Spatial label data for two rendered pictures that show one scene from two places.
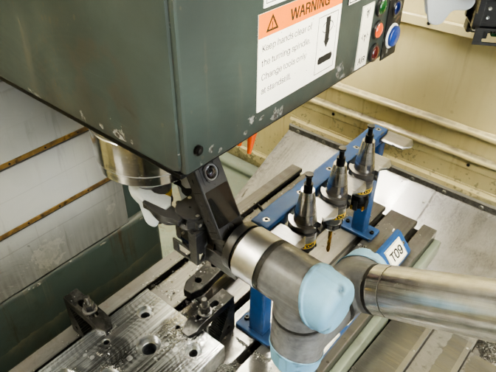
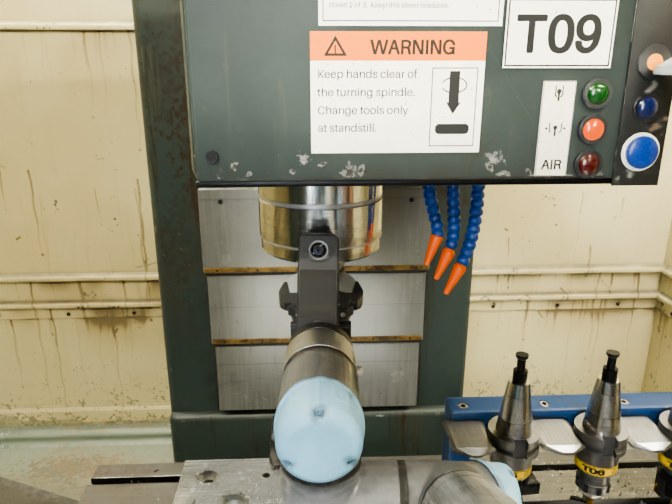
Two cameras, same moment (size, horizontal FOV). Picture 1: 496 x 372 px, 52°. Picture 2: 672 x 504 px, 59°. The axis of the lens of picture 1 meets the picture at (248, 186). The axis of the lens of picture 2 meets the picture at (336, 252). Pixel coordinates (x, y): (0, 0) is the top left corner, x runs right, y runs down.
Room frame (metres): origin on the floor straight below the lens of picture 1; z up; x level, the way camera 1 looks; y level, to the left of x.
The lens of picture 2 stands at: (0.13, -0.43, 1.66)
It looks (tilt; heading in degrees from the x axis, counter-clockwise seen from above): 18 degrees down; 48
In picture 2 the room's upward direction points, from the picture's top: straight up
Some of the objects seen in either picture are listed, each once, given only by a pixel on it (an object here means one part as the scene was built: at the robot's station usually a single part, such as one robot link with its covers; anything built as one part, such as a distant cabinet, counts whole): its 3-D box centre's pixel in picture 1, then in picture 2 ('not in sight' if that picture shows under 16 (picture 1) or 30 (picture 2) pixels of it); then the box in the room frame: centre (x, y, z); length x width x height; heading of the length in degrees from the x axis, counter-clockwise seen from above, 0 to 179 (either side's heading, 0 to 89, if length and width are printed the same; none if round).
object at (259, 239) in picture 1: (258, 255); (322, 367); (0.49, -0.02, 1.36); 0.08 x 0.05 x 0.08; 139
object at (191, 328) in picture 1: (208, 320); not in sight; (0.68, 0.08, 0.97); 0.13 x 0.03 x 0.15; 140
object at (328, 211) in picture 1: (320, 209); (556, 436); (0.76, -0.14, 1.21); 0.07 x 0.05 x 0.01; 50
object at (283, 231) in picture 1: (287, 238); (469, 439); (0.68, -0.07, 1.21); 0.07 x 0.05 x 0.01; 50
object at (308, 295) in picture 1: (304, 288); (319, 414); (0.43, -0.07, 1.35); 0.11 x 0.08 x 0.09; 49
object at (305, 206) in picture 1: (306, 204); (516, 404); (0.72, -0.11, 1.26); 0.04 x 0.04 x 0.07
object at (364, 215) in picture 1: (367, 187); not in sight; (1.05, -0.31, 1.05); 0.10 x 0.05 x 0.30; 50
